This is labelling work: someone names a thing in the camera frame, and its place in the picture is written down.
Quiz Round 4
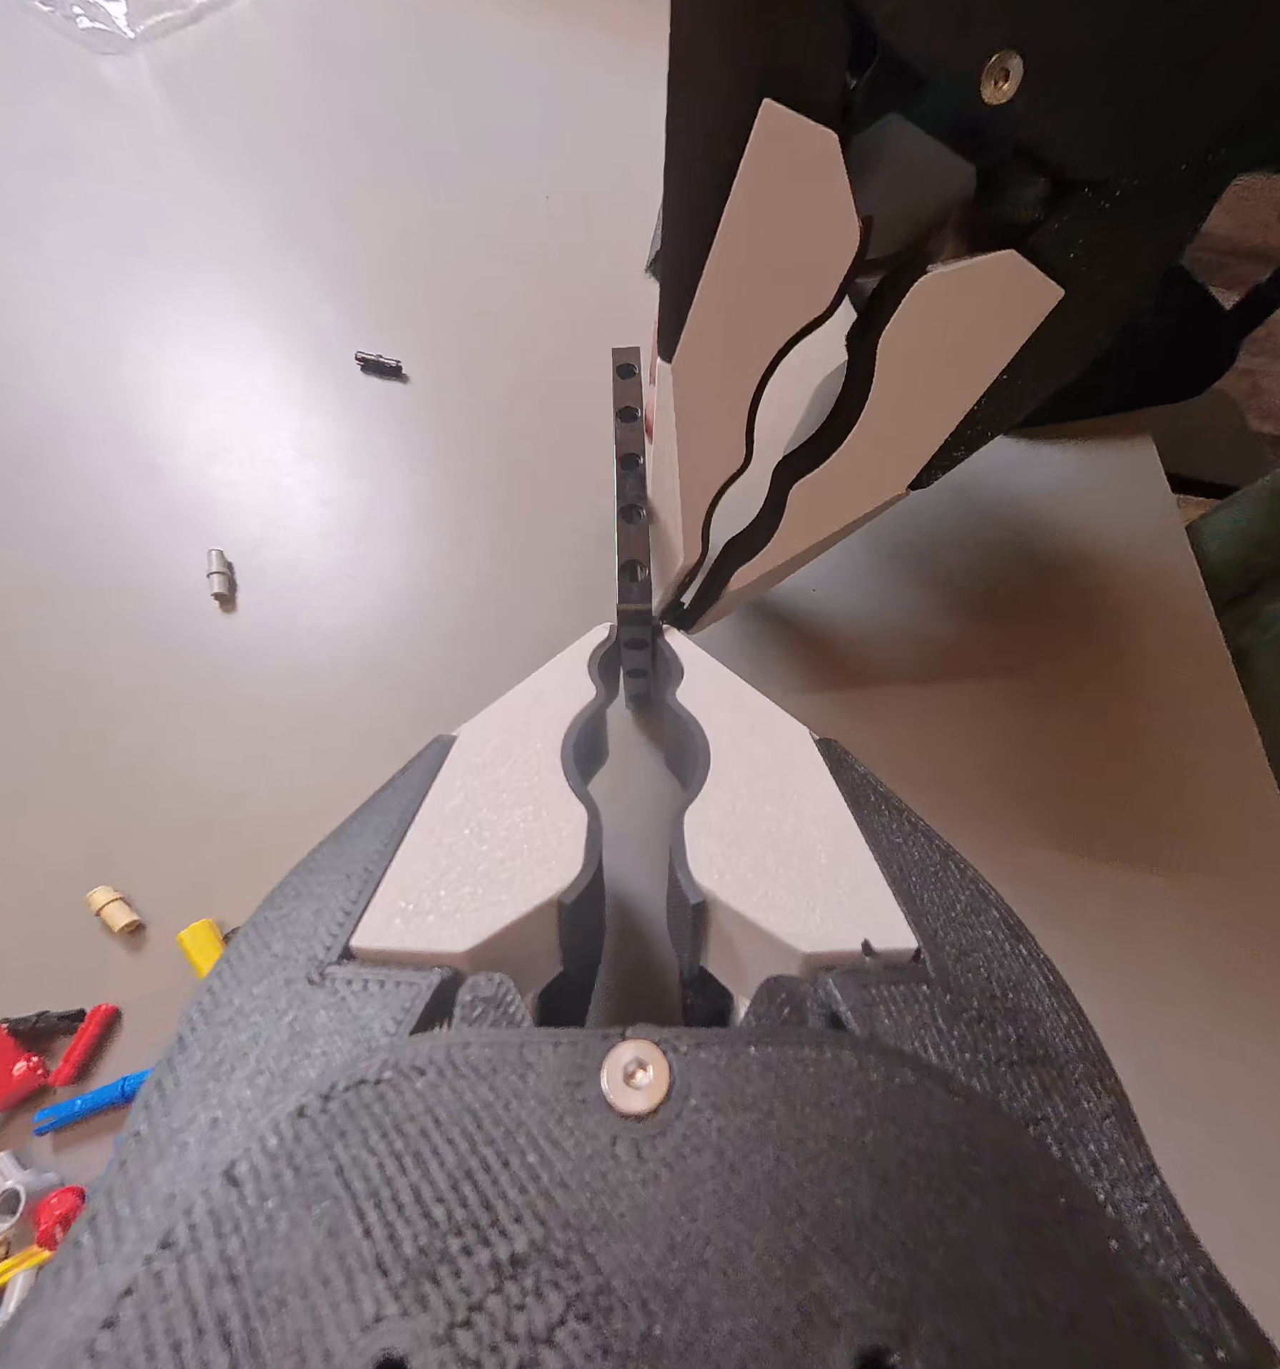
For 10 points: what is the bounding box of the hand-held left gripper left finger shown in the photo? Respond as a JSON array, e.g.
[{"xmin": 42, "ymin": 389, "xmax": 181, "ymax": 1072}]
[{"xmin": 349, "ymin": 625, "xmax": 620, "ymax": 1026}]

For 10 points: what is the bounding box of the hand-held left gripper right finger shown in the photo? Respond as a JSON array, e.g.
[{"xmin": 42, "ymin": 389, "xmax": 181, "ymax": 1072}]
[{"xmin": 656, "ymin": 628, "xmax": 919, "ymax": 1019}]

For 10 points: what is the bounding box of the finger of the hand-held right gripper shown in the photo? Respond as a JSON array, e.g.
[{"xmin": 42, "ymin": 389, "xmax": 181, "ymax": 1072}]
[
  {"xmin": 687, "ymin": 248, "xmax": 1069, "ymax": 636},
  {"xmin": 653, "ymin": 98, "xmax": 869, "ymax": 603}
]

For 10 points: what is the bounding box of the black lego frame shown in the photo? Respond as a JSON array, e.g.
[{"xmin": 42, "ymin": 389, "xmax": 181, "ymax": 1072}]
[{"xmin": 610, "ymin": 344, "xmax": 663, "ymax": 712}]

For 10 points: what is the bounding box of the pile of colourful lego pieces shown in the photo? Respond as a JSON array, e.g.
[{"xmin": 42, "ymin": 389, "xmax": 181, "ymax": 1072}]
[{"xmin": 0, "ymin": 999, "xmax": 154, "ymax": 1369}]

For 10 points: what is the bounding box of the clear plastic bag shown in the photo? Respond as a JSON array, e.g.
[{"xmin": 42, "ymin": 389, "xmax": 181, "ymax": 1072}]
[{"xmin": 35, "ymin": 0, "xmax": 240, "ymax": 55}]

